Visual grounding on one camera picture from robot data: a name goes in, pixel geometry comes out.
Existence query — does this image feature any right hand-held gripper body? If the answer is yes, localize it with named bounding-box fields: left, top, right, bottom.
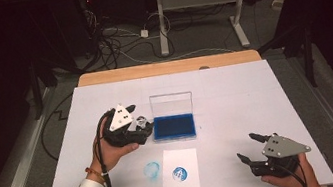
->
left=245, top=128, right=316, bottom=183

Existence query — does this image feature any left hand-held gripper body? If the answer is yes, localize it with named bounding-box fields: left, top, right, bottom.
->
left=98, top=101, right=140, bottom=151

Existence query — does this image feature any black stamp with crystal handle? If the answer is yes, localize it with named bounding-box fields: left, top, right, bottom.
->
left=133, top=114, right=157, bottom=139

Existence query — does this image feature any blue ink pad clear case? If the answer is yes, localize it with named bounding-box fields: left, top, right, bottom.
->
left=146, top=89, right=200, bottom=145

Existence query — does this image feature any person's left hand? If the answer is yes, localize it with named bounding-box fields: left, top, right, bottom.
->
left=84, top=115, right=144, bottom=177

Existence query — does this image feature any person's right hand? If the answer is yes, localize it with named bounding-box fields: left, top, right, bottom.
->
left=258, top=150, right=324, bottom=187

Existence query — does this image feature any wooden table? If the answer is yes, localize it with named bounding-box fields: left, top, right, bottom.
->
left=75, top=45, right=263, bottom=90

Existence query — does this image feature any white paper sheet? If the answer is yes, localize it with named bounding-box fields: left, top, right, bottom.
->
left=154, top=145, right=203, bottom=187

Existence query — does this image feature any white power adapter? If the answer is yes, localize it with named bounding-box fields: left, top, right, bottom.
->
left=139, top=28, right=151, bottom=40

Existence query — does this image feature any black metal stand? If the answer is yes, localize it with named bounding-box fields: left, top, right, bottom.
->
left=254, top=14, right=321, bottom=96
left=25, top=54, right=66, bottom=121

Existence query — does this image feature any small white box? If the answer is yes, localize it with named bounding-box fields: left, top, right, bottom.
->
left=270, top=0, right=287, bottom=12

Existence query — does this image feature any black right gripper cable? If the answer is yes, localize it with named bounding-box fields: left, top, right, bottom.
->
left=275, top=158, right=309, bottom=187

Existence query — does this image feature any orange bead bracelet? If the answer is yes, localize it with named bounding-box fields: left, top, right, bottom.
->
left=84, top=163, right=107, bottom=187

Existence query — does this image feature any tangle of black cables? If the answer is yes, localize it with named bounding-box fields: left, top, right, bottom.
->
left=78, top=0, right=167, bottom=73

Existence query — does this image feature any white floor cable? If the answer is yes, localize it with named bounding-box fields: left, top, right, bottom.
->
left=113, top=30, right=237, bottom=73

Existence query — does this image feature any black floor cable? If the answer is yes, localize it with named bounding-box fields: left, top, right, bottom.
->
left=34, top=91, right=85, bottom=163

